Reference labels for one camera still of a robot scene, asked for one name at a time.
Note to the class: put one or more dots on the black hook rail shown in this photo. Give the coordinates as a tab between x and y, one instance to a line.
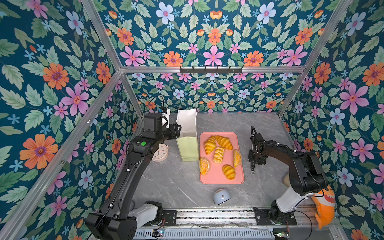
211	70

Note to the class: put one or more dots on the metal base rail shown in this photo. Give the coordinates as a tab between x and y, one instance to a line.
227	224

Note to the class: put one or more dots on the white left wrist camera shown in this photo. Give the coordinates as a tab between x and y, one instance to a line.
165	116

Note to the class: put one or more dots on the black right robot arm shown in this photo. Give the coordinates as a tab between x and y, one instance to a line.
306	177

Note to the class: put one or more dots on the striped yellow bread roll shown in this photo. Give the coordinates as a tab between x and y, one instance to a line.
229	172

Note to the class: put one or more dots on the yellow twisted bread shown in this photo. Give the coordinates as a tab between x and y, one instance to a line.
219	155

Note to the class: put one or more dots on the green painted paper bag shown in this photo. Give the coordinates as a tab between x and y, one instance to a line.
188	139

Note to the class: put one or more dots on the large sesame bread loaf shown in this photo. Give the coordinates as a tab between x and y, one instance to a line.
237	158

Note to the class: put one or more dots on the small sesame bread loaf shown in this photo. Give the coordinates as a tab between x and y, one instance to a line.
204	165

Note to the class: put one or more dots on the yellow croissant left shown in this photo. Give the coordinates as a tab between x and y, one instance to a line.
210	145

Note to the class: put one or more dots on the orange shark plush toy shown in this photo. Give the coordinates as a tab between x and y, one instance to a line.
325	204

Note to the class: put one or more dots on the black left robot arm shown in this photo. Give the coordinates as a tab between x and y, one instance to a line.
116	220

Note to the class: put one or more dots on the pink round alarm clock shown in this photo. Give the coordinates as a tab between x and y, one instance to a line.
161	154

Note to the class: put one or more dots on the orange croissant right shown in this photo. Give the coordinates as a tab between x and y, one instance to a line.
224	142

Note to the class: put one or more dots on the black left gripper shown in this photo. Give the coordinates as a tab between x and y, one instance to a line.
175	130

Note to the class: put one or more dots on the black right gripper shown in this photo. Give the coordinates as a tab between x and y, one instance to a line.
250	159

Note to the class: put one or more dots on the pink plastic tray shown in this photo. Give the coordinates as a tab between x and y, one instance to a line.
215	174

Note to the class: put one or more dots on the tan sponge block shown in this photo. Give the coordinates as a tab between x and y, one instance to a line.
286	180

